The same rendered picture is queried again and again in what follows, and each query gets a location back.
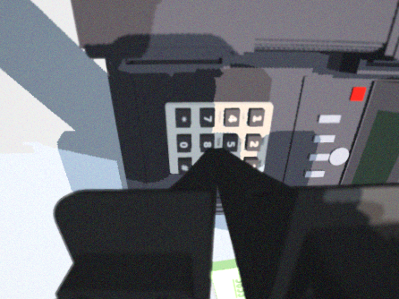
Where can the dark grey telephone handset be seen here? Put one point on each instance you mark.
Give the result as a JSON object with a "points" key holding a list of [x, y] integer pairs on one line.
{"points": [[209, 29]]}

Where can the green sticky note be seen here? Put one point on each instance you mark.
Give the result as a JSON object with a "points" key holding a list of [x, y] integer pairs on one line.
{"points": [[226, 280]]}

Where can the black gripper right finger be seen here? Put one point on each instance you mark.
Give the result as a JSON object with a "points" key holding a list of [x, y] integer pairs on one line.
{"points": [[267, 221]]}

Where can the white phone keypad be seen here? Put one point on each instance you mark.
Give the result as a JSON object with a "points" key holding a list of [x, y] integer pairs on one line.
{"points": [[242, 128]]}

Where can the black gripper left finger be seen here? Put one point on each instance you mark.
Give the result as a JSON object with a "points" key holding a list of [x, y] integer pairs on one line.
{"points": [[148, 220]]}

